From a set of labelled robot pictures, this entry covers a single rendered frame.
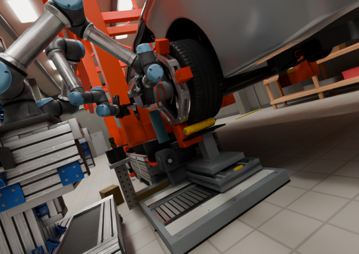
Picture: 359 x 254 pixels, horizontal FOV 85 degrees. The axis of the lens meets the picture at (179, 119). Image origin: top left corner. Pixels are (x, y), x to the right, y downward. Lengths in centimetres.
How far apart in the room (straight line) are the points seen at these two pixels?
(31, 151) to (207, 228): 87
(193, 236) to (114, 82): 134
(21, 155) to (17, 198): 18
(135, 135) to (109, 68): 63
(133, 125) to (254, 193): 110
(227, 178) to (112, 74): 128
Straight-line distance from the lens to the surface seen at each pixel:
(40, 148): 100
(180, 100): 125
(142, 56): 98
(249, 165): 142
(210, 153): 153
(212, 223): 113
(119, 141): 368
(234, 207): 118
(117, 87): 183
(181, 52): 131
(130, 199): 195
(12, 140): 104
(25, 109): 104
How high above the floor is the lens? 61
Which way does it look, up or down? level
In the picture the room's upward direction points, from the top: 20 degrees counter-clockwise
